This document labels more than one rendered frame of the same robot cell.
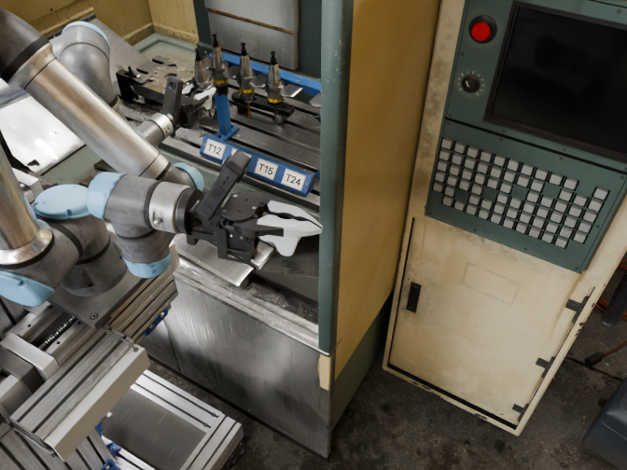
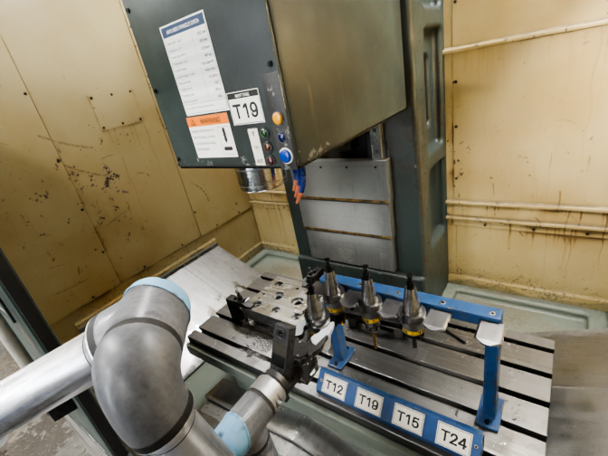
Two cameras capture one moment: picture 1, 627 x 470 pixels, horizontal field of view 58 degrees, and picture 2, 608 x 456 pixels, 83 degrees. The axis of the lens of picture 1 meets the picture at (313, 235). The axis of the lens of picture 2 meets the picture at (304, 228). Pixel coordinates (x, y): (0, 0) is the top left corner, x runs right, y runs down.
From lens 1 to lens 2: 1.00 m
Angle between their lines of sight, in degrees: 22
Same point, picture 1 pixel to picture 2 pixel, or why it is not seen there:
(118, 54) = (234, 271)
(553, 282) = not seen: outside the picture
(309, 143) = (445, 364)
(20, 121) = not seen: hidden behind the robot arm
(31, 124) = not seen: hidden behind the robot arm
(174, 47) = (279, 258)
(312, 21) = (409, 225)
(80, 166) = (195, 390)
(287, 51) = (386, 255)
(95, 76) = (146, 383)
